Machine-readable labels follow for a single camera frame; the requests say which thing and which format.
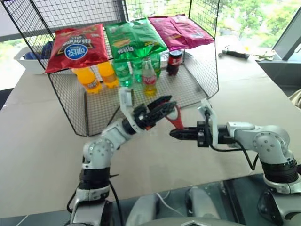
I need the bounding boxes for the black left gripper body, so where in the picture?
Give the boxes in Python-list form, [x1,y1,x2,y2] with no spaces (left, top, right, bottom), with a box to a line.
[132,105,158,130]

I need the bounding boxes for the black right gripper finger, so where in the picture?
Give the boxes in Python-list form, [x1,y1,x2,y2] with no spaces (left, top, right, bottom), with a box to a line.
[172,126,198,135]
[169,132,198,142]

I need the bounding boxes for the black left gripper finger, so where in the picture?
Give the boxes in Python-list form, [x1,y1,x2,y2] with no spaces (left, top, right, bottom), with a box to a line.
[147,95,174,112]
[150,100,178,123]

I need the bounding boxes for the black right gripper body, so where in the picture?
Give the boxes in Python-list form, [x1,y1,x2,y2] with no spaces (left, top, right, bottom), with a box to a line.
[196,121,211,148]

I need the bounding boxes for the glass bottle with yellow drink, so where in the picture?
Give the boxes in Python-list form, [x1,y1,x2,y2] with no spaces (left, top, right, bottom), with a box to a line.
[141,56,158,97]

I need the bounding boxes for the green soda plastic bottle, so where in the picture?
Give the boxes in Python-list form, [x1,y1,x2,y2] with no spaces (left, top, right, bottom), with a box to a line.
[130,58,144,83]
[112,61,134,88]
[151,53,163,78]

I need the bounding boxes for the dark cola plastic bottle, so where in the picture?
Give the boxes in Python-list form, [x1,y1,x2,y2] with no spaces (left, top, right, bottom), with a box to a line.
[166,49,184,77]

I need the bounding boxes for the orange soda plastic bottle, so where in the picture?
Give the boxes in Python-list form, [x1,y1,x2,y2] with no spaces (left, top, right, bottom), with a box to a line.
[96,61,119,90]
[71,67,103,95]

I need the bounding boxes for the green chip bag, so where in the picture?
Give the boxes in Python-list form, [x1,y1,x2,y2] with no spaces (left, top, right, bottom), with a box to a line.
[130,17,168,59]
[104,22,140,64]

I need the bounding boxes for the grey rounded robot leg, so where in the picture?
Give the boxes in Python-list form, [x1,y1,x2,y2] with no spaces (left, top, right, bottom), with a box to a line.
[127,194,159,226]
[185,187,222,221]

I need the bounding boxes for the magenta chip bag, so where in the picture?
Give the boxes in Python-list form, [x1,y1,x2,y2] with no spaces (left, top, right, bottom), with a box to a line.
[148,16,189,51]
[169,14,215,49]

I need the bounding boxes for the black hand tool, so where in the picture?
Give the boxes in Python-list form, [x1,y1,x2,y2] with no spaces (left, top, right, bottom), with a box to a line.
[218,45,250,60]

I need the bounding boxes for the red chip bag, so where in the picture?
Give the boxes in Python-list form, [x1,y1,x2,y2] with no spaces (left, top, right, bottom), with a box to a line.
[44,23,110,74]

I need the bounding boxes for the beige cloth object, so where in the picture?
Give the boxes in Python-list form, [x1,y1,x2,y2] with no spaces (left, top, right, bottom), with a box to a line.
[287,89,301,114]

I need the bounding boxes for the pale yellow-green scraps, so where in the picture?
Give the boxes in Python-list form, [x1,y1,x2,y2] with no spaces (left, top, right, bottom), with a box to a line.
[251,50,276,62]

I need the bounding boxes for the blue item in bin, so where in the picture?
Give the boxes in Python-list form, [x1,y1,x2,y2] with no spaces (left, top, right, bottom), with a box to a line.
[24,41,56,61]

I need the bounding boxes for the grey monitor panel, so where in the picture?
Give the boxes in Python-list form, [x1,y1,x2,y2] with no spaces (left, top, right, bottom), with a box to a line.
[273,10,301,61]

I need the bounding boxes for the white plastic bin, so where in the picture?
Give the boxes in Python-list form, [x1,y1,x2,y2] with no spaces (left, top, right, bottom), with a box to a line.
[13,46,74,76]

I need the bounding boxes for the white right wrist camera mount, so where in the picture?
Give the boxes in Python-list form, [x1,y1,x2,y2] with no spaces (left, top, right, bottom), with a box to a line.
[197,98,220,145]

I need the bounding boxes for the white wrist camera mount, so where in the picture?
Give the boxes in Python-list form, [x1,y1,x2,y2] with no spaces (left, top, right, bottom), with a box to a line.
[119,87,142,130]
[197,98,220,145]

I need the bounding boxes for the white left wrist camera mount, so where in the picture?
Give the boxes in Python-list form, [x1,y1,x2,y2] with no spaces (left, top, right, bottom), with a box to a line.
[119,87,142,130]

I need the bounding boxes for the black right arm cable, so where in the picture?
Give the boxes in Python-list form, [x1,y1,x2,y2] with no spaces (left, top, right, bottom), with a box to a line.
[204,109,261,171]

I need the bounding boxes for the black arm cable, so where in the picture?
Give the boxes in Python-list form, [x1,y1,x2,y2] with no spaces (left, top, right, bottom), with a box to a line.
[67,173,123,226]
[204,109,261,171]

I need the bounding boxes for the white cable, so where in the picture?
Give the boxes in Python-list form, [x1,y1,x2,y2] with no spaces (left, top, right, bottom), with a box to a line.
[156,191,184,218]

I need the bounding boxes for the black wire shelf rack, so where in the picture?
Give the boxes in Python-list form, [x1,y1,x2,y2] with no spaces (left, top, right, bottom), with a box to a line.
[1,0,221,137]

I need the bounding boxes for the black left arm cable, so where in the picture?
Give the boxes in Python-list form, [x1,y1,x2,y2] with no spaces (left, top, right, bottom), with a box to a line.
[67,173,123,226]

